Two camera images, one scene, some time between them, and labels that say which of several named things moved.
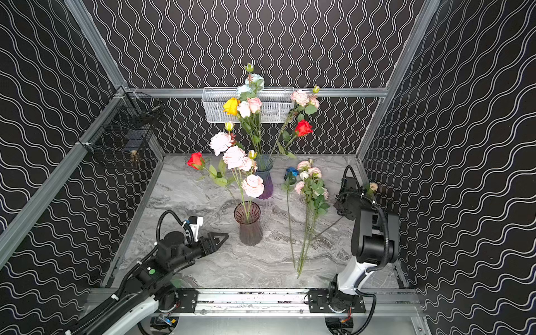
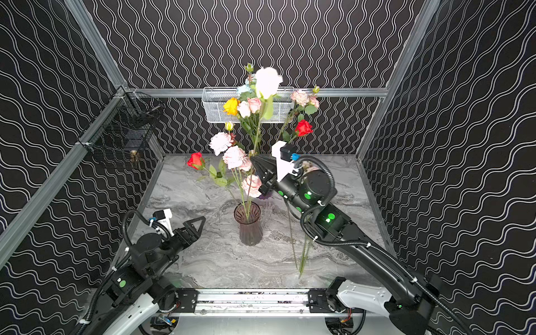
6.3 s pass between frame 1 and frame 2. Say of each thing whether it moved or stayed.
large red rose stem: stayed
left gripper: moved
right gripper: moved
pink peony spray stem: stayed
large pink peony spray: stayed
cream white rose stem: stayed
